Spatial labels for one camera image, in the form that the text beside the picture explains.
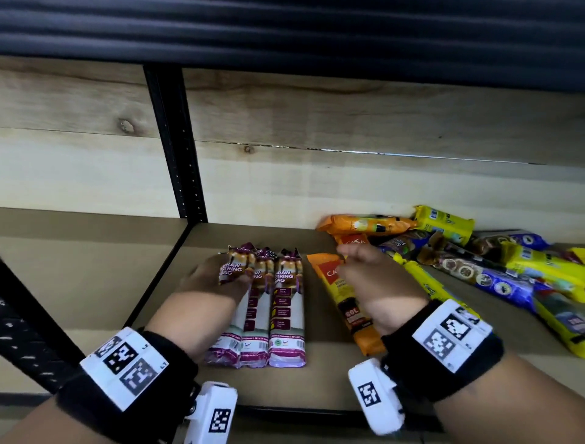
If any person's right hand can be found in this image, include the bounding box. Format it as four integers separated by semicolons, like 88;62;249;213
336;242;430;337

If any person's left hand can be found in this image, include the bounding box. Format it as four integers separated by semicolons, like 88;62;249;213
175;252;252;305

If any orange Casa 60L packet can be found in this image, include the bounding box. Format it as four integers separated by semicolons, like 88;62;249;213
335;233;370;248
306;252;388;357
315;213;419;237

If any drawstring bag packet purple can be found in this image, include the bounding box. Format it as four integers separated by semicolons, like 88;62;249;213
237;246;277;369
204;242;257;368
267;248;307;368

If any black metal wooden shelf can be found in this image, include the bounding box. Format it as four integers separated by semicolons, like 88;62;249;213
0;0;585;444

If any person's right forearm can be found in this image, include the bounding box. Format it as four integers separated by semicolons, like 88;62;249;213
434;352;585;444

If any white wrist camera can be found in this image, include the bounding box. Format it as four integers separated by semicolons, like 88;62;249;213
184;381;238;444
347;358;406;437

